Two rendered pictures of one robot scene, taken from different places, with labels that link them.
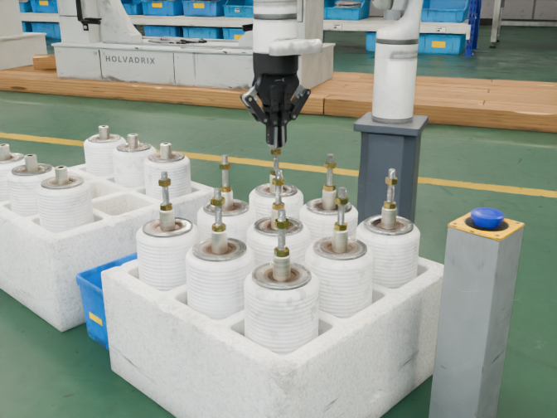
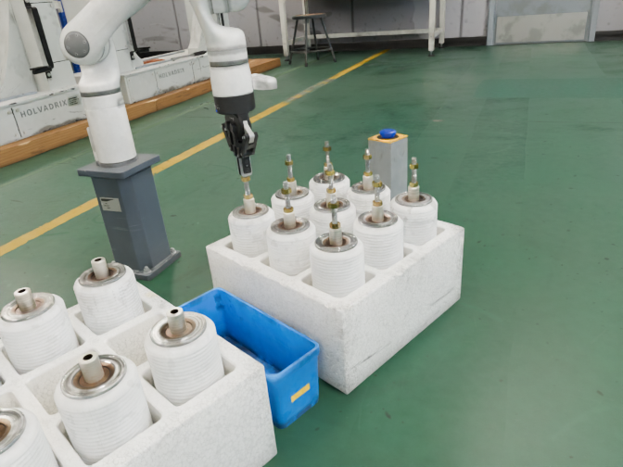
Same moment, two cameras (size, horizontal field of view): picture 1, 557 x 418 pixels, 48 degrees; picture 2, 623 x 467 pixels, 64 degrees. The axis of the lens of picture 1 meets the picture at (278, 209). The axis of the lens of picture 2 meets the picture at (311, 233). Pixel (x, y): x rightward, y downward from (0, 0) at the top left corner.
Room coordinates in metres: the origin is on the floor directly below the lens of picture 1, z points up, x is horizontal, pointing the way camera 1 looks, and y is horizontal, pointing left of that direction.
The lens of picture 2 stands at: (0.87, 0.94, 0.65)
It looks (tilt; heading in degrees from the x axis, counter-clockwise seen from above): 26 degrees down; 273
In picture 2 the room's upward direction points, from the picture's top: 5 degrees counter-clockwise
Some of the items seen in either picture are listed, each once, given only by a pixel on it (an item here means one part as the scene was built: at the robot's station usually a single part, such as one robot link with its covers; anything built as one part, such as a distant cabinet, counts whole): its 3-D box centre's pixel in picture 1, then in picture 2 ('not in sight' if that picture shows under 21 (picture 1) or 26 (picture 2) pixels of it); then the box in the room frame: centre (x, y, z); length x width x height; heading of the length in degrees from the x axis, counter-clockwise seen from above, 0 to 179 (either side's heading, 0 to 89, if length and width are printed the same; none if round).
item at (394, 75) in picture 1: (394, 81); (110, 128); (1.41, -0.26, 0.39); 0.09 x 0.09 x 0.17; 69
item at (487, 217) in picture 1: (486, 219); (387, 134); (0.73, -0.26, 0.32); 0.04 x 0.04 x 0.02
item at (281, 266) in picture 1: (281, 266); (413, 193); (0.71, 0.00, 0.26); 0.02 x 0.02 x 0.03
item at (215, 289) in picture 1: (221, 308); (378, 260); (0.79, 0.08, 0.16); 0.10 x 0.10 x 0.18
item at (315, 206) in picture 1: (328, 206); (292, 193); (0.96, -0.08, 0.25); 0.08 x 0.08 x 0.01
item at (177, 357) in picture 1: (278, 320); (336, 272); (0.88, 0.00, 0.09); 0.39 x 0.39 x 0.18; 46
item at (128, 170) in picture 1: (137, 187); (46, 354); (1.35, 0.32, 0.16); 0.10 x 0.10 x 0.18
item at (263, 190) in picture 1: (276, 191); (250, 211); (1.05, 0.00, 0.25); 0.08 x 0.08 x 0.01
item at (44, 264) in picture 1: (94, 230); (90, 423); (1.26, 0.40, 0.09); 0.39 x 0.39 x 0.18; 47
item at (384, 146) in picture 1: (388, 182); (133, 215); (1.41, -0.26, 0.15); 0.15 x 0.15 x 0.30; 69
